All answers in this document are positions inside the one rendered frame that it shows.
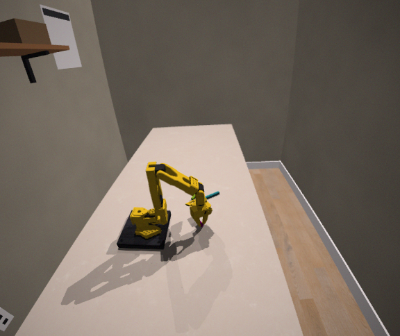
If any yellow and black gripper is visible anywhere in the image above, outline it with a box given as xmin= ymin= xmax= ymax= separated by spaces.
xmin=186 ymin=200 xmax=213 ymax=227

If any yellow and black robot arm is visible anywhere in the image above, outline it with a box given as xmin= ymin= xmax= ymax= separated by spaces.
xmin=131 ymin=162 xmax=207 ymax=239

